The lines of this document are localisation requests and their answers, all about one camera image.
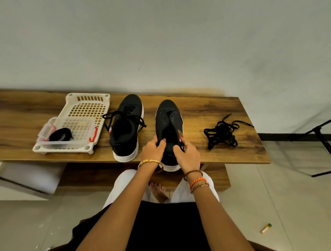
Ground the person's left hand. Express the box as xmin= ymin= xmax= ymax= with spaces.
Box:
xmin=140 ymin=137 xmax=168 ymax=169

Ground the person's right hand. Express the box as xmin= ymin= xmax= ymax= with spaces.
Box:
xmin=172 ymin=135 xmax=203 ymax=177

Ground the black sneaker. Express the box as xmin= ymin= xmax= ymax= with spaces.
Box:
xmin=108 ymin=93 xmax=146 ymax=163
xmin=154 ymin=99 xmax=185 ymax=173

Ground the black shoelace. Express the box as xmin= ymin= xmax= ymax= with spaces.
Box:
xmin=203 ymin=121 xmax=240 ymax=152
xmin=203 ymin=113 xmax=255 ymax=152

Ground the black band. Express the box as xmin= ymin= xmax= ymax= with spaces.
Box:
xmin=101 ymin=106 xmax=148 ymax=133
xmin=48 ymin=127 xmax=74 ymax=143

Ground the person's left forearm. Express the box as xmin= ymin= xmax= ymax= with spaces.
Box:
xmin=76 ymin=163 xmax=162 ymax=251

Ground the person's right forearm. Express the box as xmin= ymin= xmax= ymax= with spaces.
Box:
xmin=185 ymin=173 xmax=254 ymax=251

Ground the person's black shirt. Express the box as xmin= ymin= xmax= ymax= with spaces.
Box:
xmin=64 ymin=200 xmax=270 ymax=251

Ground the white plastic lattice basket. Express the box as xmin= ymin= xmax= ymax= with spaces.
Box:
xmin=31 ymin=92 xmax=112 ymax=156

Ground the small yellow object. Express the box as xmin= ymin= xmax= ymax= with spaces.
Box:
xmin=259 ymin=222 xmax=273 ymax=235

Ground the white box under table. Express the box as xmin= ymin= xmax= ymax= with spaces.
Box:
xmin=0 ymin=161 xmax=67 ymax=202

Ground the black tripod stand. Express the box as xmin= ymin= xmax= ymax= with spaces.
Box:
xmin=289 ymin=118 xmax=331 ymax=179

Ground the gold bracelet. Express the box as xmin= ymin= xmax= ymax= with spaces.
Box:
xmin=137 ymin=158 xmax=164 ymax=173

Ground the orange braided bracelet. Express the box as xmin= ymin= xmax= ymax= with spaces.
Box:
xmin=188 ymin=176 xmax=211 ymax=195

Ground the clear container with red handles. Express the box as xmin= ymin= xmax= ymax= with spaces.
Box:
xmin=37 ymin=116 xmax=99 ymax=151

